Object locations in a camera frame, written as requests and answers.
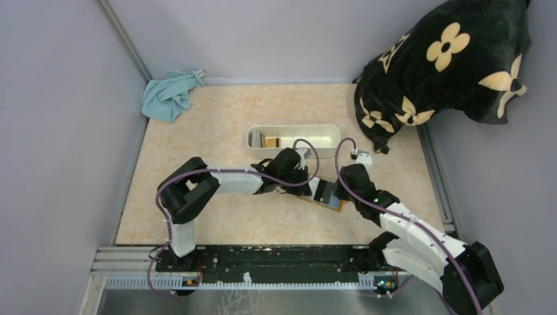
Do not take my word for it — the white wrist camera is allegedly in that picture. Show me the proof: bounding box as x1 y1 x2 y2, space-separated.
351 150 373 168
295 148 312 170

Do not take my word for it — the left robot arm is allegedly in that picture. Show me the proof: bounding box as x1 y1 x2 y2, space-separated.
155 148 316 258

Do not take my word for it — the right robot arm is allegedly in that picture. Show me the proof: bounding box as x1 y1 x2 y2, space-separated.
335 163 504 314

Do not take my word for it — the black floral pillow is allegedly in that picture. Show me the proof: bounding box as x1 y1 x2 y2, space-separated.
354 1 531 154

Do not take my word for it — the orange leather card holder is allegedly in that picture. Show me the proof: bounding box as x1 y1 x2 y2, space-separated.
298 177 343 212

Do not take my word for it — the white plastic bin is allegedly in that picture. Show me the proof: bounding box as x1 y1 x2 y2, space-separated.
246 125 340 159

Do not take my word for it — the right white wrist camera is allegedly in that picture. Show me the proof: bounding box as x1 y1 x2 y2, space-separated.
351 150 373 168

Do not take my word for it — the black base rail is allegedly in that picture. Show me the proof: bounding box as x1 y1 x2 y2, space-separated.
155 245 395 284

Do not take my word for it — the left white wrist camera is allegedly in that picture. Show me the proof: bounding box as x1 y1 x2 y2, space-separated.
295 148 312 170

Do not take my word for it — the light blue cloth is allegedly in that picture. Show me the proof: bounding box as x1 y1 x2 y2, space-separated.
141 69 207 123

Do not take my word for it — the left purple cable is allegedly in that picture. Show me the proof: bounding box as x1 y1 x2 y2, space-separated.
146 138 321 300

